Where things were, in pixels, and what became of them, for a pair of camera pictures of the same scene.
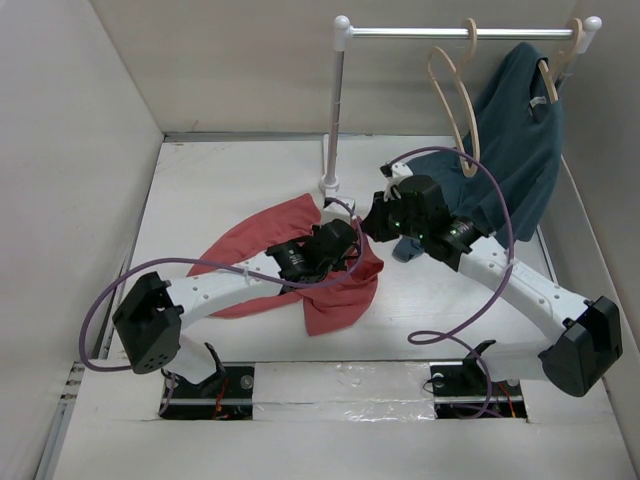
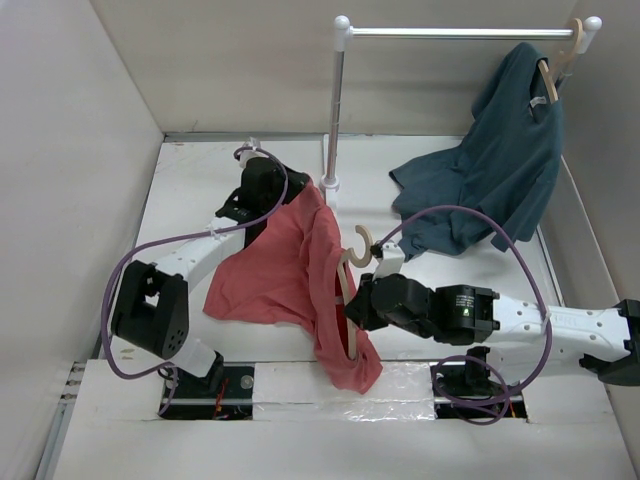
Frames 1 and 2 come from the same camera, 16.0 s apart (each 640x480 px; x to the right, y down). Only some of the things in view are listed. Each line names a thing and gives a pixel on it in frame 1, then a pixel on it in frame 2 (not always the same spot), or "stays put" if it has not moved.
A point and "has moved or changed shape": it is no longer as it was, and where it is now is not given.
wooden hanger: x=458 y=85 to x=343 y=283
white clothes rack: x=344 y=32 stays put
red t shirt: x=337 y=299 has moved or changed shape
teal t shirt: x=520 y=146 stays put
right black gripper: x=373 y=223 to x=361 y=308
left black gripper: x=338 y=264 to x=296 y=182
